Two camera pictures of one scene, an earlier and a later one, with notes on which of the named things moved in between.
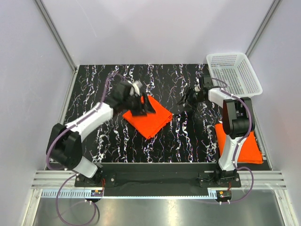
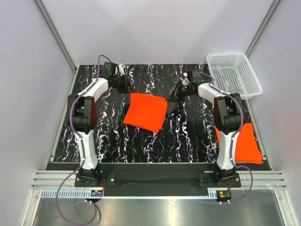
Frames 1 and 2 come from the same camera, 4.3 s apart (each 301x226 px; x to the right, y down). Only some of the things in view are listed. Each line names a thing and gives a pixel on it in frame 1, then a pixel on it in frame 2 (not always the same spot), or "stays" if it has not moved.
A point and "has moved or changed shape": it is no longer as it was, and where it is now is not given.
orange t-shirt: (150, 125) has moved or changed shape
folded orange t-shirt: (250, 151) stays
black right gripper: (190, 103) -> (175, 94)
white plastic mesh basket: (233, 73) stays
